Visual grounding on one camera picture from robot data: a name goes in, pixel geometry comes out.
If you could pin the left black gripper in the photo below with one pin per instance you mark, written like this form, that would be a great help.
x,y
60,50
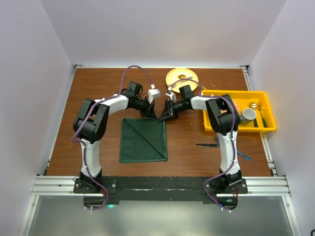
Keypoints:
x,y
149,112

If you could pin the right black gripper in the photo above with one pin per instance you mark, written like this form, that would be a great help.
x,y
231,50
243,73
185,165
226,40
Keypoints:
x,y
169,111

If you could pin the dark green cloth napkin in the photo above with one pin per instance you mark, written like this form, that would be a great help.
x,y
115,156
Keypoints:
x,y
143,140

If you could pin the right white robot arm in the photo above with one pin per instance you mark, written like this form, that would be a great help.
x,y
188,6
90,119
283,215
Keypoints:
x,y
224,120

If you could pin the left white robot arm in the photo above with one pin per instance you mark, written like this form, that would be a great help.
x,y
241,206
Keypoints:
x,y
91,122

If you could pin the silver fork on plate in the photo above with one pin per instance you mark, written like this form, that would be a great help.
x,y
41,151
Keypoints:
x,y
188,78

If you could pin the yellow round plate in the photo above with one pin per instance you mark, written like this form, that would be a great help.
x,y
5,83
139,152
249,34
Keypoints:
x,y
178,74

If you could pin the gold spoon on plate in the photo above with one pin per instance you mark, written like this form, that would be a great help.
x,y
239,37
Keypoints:
x,y
182,76

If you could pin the yellow plastic bin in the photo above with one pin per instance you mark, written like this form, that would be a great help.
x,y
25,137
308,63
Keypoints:
x,y
244,98

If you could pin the orange woven coaster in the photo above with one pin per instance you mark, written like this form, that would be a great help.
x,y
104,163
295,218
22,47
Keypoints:
x,y
237,106

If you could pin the grey mug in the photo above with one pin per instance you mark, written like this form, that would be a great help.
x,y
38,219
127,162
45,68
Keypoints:
x,y
248,115

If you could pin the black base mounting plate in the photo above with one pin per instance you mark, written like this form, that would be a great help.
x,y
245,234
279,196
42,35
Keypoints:
x,y
171,189

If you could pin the gold spoon in bin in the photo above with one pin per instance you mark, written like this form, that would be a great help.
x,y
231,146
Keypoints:
x,y
255,106

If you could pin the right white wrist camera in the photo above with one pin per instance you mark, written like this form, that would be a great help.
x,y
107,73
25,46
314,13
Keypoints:
x,y
170,93

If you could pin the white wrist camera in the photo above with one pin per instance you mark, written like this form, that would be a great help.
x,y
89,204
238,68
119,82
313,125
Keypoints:
x,y
170,93
153,93

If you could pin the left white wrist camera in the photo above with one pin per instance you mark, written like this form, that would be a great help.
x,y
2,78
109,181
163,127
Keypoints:
x,y
153,93

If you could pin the dark handled utensil in bin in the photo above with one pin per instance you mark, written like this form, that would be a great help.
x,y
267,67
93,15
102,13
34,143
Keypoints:
x,y
263,119

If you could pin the aluminium frame rail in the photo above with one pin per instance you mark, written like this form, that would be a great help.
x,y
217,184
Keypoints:
x,y
64,185

